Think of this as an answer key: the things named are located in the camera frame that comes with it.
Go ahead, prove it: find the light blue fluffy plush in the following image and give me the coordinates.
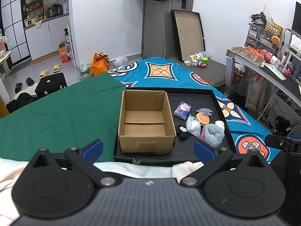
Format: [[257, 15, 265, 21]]
[[201, 124, 224, 148]]

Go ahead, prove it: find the white stuffing bag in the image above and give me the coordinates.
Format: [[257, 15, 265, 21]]
[[186, 115, 201, 138]]

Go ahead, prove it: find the orange burger plush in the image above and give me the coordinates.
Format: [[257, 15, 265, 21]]
[[195, 113, 210, 126]]

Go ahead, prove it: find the grey denim soft toy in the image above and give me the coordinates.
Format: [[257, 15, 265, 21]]
[[196, 108, 213, 116]]

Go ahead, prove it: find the small black white object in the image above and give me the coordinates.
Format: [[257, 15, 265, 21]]
[[176, 125, 189, 140]]

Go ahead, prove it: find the blue patterned blanket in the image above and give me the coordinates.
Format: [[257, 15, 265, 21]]
[[108, 58, 280, 162]]

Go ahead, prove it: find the green cloth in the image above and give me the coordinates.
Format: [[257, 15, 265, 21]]
[[1, 73, 125, 162]]

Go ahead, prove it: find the purple tissue pack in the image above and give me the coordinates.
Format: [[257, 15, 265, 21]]
[[173, 102, 192, 120]]

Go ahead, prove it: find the brown cardboard box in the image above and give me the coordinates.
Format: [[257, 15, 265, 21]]
[[117, 89, 176, 153]]

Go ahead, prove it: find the black chair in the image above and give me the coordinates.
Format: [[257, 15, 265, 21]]
[[35, 73, 67, 98]]

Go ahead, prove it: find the yellow slipper right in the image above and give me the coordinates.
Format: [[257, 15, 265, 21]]
[[53, 64, 61, 73]]

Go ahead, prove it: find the yellow slipper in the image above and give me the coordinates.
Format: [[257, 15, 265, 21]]
[[53, 64, 61, 73], [39, 70, 49, 80]]

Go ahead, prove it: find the yellow slipper left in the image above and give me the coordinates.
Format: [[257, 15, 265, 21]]
[[39, 70, 49, 80]]

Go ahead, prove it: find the orange gift bag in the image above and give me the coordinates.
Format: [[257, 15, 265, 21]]
[[92, 53, 109, 76]]

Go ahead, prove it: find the green lid jar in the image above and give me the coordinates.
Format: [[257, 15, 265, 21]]
[[201, 57, 209, 64]]

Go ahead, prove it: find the white desk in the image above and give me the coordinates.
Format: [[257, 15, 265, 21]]
[[224, 46, 300, 107]]

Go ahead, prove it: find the white plastic bag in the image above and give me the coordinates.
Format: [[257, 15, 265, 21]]
[[113, 56, 128, 68]]

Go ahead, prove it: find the orange cardboard box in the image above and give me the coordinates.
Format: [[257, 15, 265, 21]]
[[58, 41, 70, 63]]

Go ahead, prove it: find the white kitchen cabinet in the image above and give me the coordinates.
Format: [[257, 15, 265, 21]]
[[24, 15, 69, 60]]

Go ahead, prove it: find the drawer organizer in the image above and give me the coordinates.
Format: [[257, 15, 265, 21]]
[[244, 24, 279, 55]]

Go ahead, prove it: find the framed corkboard leaning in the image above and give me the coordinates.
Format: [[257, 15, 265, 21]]
[[171, 10, 206, 62]]

